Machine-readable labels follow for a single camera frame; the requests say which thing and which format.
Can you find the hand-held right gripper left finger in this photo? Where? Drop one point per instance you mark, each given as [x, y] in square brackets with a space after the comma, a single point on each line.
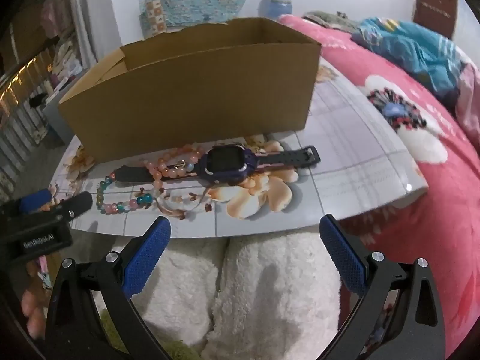
[150, 258]

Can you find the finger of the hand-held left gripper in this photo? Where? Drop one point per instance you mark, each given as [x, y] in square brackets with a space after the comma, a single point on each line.
[35, 198]
[78, 203]

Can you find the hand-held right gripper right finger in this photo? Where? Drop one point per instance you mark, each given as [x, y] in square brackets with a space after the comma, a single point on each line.
[345, 258]

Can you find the purple black smartwatch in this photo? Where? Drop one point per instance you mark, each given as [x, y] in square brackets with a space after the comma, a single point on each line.
[225, 161]

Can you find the brown cardboard box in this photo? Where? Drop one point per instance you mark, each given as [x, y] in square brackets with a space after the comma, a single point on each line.
[187, 97]

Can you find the person's left hand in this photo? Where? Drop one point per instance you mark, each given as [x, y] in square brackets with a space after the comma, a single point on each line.
[33, 311]

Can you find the grey cabinet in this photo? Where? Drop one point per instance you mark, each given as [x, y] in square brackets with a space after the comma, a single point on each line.
[56, 116]

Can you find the pink floral blanket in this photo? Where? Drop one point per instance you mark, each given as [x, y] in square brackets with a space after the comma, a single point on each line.
[431, 213]

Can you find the floral plaid tablecloth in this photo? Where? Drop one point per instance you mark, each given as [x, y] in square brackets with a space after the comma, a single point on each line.
[356, 150]

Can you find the open clothes shelf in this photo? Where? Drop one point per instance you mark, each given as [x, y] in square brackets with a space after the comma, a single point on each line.
[33, 82]

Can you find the white curtain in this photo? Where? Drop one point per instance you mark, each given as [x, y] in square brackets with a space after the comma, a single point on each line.
[90, 15]

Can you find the blue printed blanket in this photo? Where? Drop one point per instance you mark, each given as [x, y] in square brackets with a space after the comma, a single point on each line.
[423, 48]

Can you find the grey pillow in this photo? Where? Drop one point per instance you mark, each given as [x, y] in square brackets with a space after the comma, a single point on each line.
[330, 20]

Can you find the blue water jug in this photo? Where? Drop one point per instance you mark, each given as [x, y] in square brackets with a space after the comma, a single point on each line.
[276, 3]

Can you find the brown wooden door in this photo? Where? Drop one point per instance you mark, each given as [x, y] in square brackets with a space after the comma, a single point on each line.
[435, 3]

